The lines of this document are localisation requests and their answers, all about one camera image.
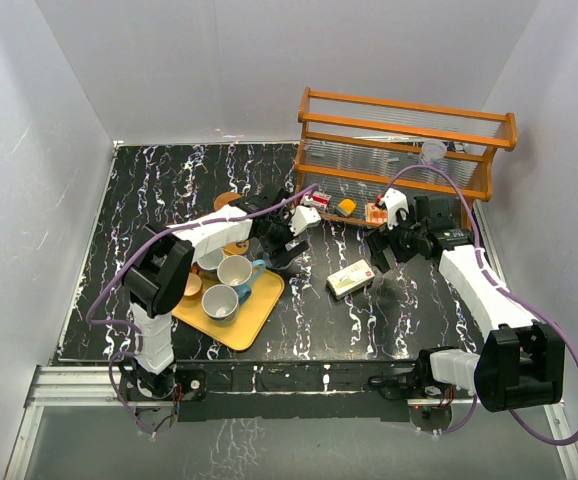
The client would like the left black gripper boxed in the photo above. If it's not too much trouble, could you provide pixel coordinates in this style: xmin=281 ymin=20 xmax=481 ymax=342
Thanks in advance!
xmin=258 ymin=207 xmax=308 ymax=268

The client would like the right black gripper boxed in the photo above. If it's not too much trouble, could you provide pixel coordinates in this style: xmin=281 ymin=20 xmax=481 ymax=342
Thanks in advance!
xmin=365 ymin=204 xmax=426 ymax=273

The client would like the white yellow box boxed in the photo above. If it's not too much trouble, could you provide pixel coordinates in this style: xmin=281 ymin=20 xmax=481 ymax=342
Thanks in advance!
xmin=326 ymin=259 xmax=375 ymax=300

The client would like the orange silicone coaster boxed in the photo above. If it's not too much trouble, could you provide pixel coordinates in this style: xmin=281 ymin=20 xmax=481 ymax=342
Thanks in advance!
xmin=223 ymin=240 xmax=250 ymax=255

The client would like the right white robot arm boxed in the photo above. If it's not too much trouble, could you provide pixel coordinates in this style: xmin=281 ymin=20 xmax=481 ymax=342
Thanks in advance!
xmin=367 ymin=188 xmax=565 ymax=412

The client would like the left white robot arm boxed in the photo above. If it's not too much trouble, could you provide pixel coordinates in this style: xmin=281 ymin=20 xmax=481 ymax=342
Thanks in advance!
xmin=120 ymin=185 xmax=321 ymax=399

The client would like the grey cup white inside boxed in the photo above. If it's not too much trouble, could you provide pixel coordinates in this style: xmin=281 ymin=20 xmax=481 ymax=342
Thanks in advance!
xmin=201 ymin=284 xmax=239 ymax=327

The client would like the light wooden coaster far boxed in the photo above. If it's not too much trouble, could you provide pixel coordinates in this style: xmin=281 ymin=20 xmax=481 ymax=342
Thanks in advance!
xmin=213 ymin=192 xmax=241 ymax=211

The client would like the small orange cup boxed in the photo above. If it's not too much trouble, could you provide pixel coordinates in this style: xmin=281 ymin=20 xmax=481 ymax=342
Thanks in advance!
xmin=183 ymin=272 xmax=203 ymax=300

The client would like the clear plastic cup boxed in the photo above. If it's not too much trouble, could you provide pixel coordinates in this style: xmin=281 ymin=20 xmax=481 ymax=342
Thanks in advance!
xmin=419 ymin=139 xmax=447 ymax=166

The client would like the yellow tray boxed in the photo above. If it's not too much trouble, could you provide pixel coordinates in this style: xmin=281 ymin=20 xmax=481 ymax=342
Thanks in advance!
xmin=172 ymin=271 xmax=285 ymax=351

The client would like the orange snack packet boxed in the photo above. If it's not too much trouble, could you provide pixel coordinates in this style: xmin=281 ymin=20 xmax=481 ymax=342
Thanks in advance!
xmin=364 ymin=203 xmax=388 ymax=225

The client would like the blue mug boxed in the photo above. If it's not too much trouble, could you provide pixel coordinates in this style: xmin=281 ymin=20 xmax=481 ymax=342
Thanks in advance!
xmin=217 ymin=255 xmax=266 ymax=304

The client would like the yellow grey sponge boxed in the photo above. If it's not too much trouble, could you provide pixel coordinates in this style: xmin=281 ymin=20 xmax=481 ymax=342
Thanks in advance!
xmin=335 ymin=198 xmax=357 ymax=218

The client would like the red white box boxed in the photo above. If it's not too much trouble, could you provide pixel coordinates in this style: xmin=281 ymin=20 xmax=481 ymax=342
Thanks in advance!
xmin=300 ymin=190 xmax=331 ymax=213

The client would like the orange wooden shelf rack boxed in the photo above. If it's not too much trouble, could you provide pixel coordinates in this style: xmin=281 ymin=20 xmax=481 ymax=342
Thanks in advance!
xmin=294 ymin=88 xmax=518 ymax=226

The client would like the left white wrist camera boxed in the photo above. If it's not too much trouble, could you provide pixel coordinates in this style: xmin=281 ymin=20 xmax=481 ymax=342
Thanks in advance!
xmin=289 ymin=205 xmax=321 ymax=237

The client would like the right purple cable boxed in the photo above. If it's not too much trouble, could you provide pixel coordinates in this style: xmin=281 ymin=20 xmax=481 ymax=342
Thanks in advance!
xmin=386 ymin=164 xmax=578 ymax=447

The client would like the purple cable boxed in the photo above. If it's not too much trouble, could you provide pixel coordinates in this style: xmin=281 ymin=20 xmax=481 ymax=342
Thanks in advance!
xmin=386 ymin=164 xmax=578 ymax=447
xmin=86 ymin=183 xmax=320 ymax=441

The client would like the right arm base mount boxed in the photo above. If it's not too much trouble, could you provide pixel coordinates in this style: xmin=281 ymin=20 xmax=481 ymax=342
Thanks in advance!
xmin=367 ymin=347 xmax=478 ymax=438

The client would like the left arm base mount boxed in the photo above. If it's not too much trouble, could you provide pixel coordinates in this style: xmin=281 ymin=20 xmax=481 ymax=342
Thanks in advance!
xmin=108 ymin=351 xmax=207 ymax=441

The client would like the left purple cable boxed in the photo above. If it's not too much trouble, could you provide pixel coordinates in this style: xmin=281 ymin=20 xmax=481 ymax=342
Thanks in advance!
xmin=86 ymin=183 xmax=320 ymax=441

